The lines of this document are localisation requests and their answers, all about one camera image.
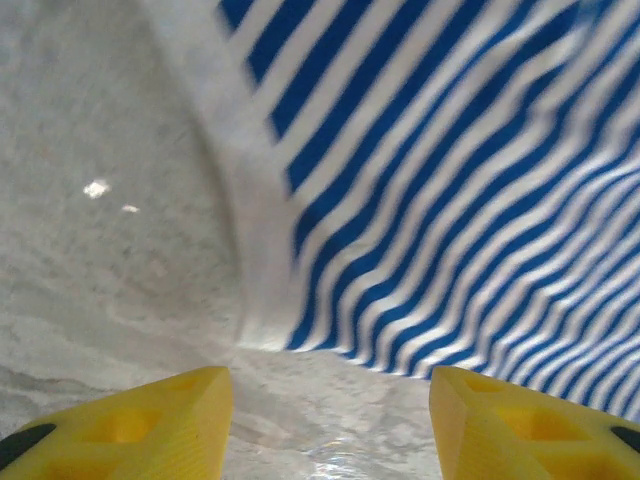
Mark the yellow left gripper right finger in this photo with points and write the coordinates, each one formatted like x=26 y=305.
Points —
x=525 y=435

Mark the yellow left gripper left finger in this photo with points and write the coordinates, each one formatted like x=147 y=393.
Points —
x=125 y=435

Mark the blue white striped tank top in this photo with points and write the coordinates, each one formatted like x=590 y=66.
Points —
x=450 y=200

